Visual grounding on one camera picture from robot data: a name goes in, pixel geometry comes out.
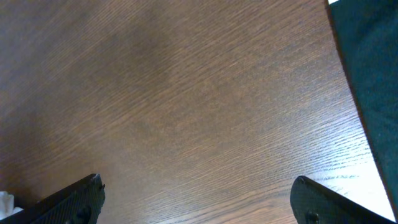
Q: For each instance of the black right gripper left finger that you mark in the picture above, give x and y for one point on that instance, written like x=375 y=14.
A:
x=80 y=202

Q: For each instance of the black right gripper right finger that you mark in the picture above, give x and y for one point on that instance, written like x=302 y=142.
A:
x=313 y=203

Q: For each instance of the white t-shirt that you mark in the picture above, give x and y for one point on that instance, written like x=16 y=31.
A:
x=7 y=207

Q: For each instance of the dark grey garment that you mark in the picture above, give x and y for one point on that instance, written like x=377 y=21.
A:
x=366 y=38

